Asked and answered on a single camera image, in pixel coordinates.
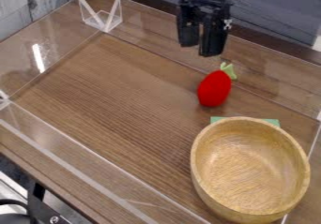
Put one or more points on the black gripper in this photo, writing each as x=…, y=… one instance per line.
x=216, y=24

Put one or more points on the clear acrylic front wall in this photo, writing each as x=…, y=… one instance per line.
x=104, y=192

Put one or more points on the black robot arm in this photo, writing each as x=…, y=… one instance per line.
x=203, y=23

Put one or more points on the clear acrylic wall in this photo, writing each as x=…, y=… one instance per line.
x=280, y=78
x=104, y=192
x=42, y=55

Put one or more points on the clear acrylic back wall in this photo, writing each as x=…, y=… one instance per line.
x=280, y=78

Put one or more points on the clear acrylic left wall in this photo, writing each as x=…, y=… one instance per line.
x=42, y=55

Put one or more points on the wooden bowl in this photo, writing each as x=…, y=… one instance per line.
x=248, y=169

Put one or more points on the red plush strawberry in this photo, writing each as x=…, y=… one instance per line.
x=215, y=86

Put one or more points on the black table leg clamp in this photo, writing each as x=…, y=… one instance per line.
x=41, y=214

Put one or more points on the clear acrylic corner bracket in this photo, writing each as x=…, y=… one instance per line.
x=101, y=20

